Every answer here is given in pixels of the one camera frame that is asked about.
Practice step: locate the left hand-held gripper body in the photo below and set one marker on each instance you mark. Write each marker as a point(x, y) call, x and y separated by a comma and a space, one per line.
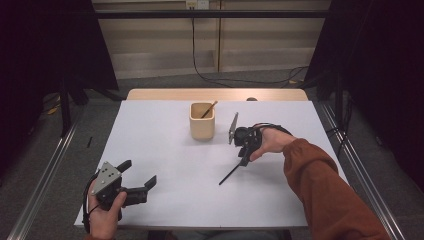
point(111, 190)

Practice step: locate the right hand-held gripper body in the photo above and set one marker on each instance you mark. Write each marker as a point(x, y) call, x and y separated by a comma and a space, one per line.
point(248, 138)

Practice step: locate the white table cover sheet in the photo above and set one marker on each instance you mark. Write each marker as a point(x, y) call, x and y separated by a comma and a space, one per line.
point(186, 200)

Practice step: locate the black brush with orange tip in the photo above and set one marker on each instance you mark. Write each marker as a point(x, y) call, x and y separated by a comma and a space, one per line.
point(209, 109)

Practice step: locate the person's left hand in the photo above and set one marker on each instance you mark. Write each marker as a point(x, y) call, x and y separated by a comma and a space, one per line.
point(103, 223)

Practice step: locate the light wooden table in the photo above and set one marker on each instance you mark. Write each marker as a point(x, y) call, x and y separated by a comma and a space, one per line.
point(166, 94)

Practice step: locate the black horizontal bar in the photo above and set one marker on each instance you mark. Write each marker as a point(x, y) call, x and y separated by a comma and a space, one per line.
point(150, 14)

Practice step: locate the dark round object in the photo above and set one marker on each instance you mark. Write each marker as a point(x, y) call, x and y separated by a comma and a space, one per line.
point(251, 99)

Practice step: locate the white wall socket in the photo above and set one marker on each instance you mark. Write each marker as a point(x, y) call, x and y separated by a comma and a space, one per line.
point(197, 3)

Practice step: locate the black curtain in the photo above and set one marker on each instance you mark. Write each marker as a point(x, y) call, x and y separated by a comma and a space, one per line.
point(40, 50)
point(383, 66)

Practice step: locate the black brush with flat head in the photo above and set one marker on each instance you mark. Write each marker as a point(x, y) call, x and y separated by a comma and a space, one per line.
point(228, 176)

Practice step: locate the beige square cup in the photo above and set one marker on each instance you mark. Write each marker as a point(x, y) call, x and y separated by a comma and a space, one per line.
point(202, 128)

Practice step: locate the small black stick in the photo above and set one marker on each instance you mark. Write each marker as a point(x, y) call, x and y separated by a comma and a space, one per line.
point(89, 142)

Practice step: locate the person's right hand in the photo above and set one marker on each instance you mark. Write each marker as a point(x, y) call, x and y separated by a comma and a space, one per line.
point(273, 141)

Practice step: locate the aluminium rail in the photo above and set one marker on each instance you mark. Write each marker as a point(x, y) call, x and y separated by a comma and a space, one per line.
point(46, 180)
point(386, 216)

